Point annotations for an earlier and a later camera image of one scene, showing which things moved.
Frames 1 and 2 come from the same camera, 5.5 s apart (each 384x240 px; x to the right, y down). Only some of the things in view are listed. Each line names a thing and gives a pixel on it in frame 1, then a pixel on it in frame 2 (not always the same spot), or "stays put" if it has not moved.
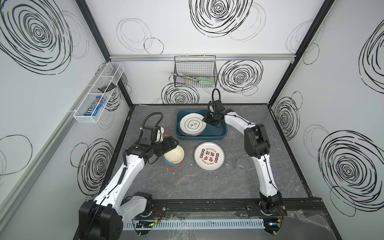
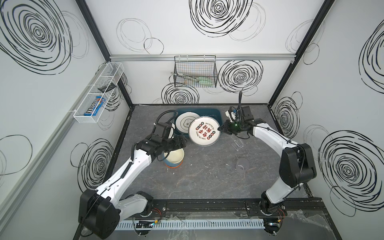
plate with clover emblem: [192, 124] stays put
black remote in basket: [107, 87] stays put
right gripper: [212, 118] to [227, 127]
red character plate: [209, 156] to [203, 131]
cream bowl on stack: [176, 155] stays put
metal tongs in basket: [185, 75] stays put
